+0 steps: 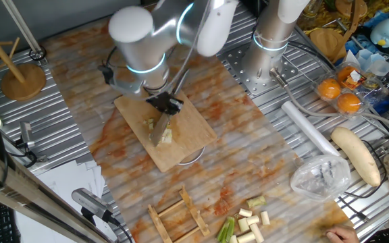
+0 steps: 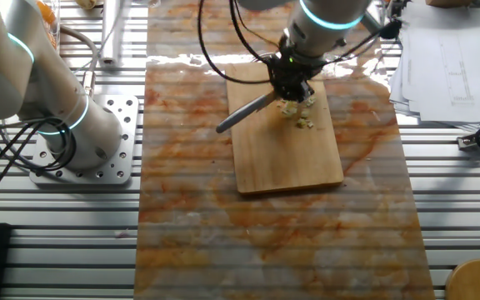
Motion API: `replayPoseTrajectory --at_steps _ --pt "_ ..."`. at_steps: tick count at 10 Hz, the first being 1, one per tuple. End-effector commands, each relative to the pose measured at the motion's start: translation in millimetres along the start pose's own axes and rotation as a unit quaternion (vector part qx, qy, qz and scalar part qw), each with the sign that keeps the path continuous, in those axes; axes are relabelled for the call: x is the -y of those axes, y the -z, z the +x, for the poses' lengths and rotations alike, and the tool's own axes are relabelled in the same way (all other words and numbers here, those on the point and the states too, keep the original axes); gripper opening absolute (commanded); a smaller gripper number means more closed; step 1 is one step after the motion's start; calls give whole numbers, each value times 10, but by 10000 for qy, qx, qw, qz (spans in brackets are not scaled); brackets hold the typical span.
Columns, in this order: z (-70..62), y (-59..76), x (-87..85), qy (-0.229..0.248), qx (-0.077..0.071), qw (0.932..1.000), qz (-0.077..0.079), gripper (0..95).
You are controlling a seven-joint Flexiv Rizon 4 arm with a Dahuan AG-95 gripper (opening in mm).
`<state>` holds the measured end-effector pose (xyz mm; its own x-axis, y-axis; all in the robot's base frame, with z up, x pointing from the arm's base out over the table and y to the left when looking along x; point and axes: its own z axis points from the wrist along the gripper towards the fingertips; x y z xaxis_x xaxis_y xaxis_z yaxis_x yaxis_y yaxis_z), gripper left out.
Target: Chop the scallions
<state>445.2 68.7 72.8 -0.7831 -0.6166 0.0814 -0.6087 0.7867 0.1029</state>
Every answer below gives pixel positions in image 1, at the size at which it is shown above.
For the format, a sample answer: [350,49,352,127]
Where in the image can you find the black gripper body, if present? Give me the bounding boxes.
[146,90,183,107]

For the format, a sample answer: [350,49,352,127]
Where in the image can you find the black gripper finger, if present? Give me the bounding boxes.
[152,103,168,115]
[166,101,184,116]

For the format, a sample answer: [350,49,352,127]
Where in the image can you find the steel cleaver knife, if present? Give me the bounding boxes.
[149,69,190,147]

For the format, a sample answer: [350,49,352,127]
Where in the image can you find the cut scallion half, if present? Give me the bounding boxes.
[160,123,174,145]

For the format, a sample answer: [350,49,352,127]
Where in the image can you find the dark sleeved person right hand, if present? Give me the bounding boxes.
[325,225,361,243]

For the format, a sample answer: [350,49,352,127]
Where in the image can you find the wooden cutting board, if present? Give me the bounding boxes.
[113,89,218,173]

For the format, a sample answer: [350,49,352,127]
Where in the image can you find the orange marble pattern mat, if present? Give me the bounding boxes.
[41,5,355,243]

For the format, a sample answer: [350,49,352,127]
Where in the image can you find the wooden knife rack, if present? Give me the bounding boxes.
[147,184,211,243]

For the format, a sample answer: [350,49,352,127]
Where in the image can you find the white paper stack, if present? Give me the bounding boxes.
[14,159,123,243]

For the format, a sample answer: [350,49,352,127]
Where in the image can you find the pale green scallion piece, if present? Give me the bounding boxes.
[246,195,267,209]

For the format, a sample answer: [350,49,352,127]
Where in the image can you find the green scallion leaf bunch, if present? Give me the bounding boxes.
[216,216,236,243]

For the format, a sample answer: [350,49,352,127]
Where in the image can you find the white plastic wrap roll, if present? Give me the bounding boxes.
[281,100,342,158]

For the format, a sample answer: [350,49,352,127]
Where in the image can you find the wooden stand with round base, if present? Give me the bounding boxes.
[0,0,48,102]

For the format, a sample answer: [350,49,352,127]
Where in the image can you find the orange fruit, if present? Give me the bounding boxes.
[336,92,362,115]
[317,78,342,101]
[336,65,360,86]

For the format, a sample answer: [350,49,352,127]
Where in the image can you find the clear plastic bag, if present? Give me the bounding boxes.
[290,154,352,203]

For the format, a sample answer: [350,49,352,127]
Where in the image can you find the wooden disc holder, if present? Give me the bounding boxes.
[309,0,368,64]

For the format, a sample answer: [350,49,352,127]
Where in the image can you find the white daikon radish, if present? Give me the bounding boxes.
[330,126,382,188]

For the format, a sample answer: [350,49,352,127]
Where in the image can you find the clear plastic fruit container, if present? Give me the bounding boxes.
[313,61,383,119]

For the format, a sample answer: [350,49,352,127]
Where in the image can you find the clear plastic cups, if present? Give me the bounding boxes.
[344,49,389,78]

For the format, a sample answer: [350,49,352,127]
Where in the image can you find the light blue plush toy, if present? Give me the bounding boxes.
[369,17,389,48]

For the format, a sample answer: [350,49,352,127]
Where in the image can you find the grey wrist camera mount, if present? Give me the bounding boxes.
[108,67,147,97]

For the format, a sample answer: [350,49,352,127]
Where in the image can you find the black round cable plug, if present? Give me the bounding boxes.
[98,64,115,85]

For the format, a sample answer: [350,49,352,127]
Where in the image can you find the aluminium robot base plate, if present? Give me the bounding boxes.
[217,42,300,97]

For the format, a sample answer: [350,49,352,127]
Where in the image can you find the grey hose with metal connector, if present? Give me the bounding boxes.
[269,67,389,134]

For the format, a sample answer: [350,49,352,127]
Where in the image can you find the silver camera with black mount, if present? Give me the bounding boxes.
[71,188,115,224]

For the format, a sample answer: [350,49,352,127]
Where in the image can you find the black camera cable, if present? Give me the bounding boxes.
[108,215,134,243]

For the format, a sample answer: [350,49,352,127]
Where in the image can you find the small silver camera on clamp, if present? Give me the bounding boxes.
[18,120,37,150]

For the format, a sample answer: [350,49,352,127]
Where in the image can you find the white stand leg with ring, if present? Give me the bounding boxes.
[0,0,48,62]

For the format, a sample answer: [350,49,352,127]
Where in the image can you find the aluminium frame beam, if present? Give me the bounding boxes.
[0,143,114,243]

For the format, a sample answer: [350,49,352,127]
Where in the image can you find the thin black cable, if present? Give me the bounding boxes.
[336,139,388,222]

